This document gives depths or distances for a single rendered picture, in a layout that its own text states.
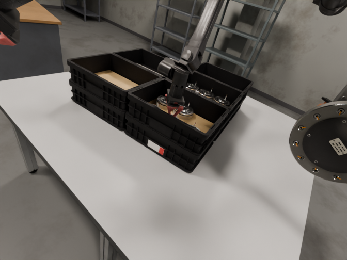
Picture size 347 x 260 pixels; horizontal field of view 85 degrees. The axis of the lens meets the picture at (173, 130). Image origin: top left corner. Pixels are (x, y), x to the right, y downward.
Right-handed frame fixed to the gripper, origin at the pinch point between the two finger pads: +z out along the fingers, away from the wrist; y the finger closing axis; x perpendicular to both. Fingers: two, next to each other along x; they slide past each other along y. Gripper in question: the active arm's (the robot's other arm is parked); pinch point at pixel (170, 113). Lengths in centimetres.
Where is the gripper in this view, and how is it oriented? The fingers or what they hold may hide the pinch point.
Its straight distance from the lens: 84.0
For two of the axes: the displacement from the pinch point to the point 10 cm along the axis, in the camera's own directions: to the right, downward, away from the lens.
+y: 1.0, 6.1, -7.9
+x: 9.7, 1.2, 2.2
